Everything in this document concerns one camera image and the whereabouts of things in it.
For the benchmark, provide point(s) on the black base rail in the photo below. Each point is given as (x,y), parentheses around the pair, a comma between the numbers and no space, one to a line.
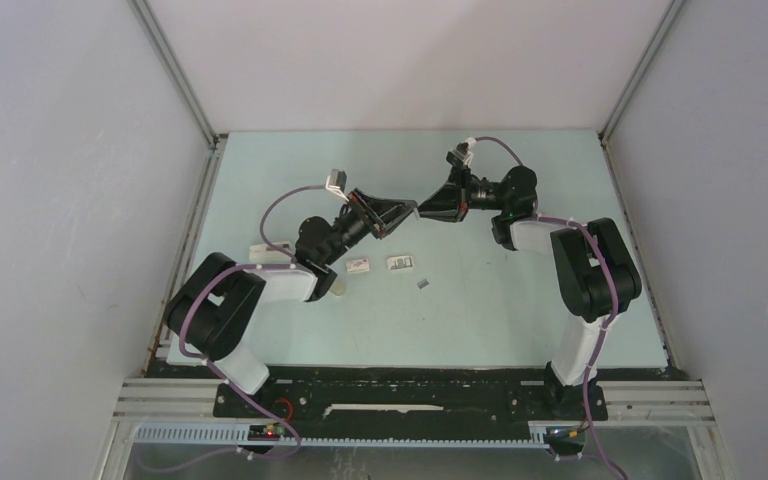
(415,404)

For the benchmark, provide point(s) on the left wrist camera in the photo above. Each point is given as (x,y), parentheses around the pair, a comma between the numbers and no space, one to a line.
(336,183)

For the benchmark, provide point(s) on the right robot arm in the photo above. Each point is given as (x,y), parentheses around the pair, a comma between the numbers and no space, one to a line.
(597,278)

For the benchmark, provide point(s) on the right aluminium frame post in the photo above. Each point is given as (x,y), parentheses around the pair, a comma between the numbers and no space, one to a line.
(650,53)

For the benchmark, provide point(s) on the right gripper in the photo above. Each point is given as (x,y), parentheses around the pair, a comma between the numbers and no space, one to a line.
(452,201)

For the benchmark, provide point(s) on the left aluminium frame post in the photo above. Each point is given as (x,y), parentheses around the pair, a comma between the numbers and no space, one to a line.
(164,50)

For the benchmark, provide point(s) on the white staple box sleeve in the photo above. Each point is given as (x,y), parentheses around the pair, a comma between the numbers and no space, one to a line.
(356,266)

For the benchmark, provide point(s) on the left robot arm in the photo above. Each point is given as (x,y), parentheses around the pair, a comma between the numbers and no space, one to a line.
(211,312)

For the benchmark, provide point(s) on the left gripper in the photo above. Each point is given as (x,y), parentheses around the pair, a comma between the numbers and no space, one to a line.
(383,215)

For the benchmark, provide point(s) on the olive green stapler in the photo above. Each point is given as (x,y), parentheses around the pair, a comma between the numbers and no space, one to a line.
(337,288)

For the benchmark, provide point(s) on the white stapler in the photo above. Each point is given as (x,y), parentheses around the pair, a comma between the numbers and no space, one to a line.
(268,251)

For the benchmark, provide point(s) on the aluminium frame post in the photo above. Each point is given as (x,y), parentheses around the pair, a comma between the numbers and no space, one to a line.
(650,53)
(164,50)

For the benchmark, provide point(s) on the staple tray box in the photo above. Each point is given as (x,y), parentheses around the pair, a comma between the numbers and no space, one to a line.
(401,263)

